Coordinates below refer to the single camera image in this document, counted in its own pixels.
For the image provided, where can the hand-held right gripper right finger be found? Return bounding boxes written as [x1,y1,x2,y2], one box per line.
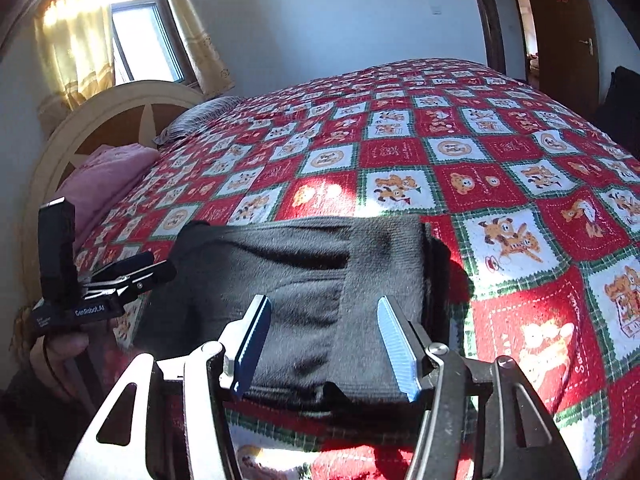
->
[376,295,583,480]

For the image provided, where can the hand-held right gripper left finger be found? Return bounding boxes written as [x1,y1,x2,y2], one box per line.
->
[62,295,273,480]

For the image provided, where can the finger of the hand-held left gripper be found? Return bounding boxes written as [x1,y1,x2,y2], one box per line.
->
[120,260,177,293]
[92,251,155,286]

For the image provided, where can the black pants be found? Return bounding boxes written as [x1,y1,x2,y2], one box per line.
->
[132,215,471,416]

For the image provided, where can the person's left hand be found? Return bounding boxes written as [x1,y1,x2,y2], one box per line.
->
[30,331,93,391]

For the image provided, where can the pink quilt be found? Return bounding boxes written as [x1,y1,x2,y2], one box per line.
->
[60,142,161,241]

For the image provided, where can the cream wooden headboard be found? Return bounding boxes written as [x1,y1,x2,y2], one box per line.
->
[20,80,206,306]

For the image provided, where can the grey striped pillow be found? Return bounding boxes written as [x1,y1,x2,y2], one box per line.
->
[152,95,246,146]

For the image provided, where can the red printed blanket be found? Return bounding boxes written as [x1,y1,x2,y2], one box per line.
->
[75,57,640,480]

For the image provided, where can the yellow patterned curtain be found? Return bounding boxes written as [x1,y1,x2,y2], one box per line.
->
[155,0,236,98]
[32,0,118,111]

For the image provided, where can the window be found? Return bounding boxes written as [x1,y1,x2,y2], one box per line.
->
[107,0,198,86]

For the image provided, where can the brown wooden door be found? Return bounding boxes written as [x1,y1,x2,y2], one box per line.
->
[517,0,601,116]

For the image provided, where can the black bag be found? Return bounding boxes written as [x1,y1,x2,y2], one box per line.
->
[597,66,640,146]

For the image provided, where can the dark door frame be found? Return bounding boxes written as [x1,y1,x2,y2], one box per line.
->
[465,0,508,76]

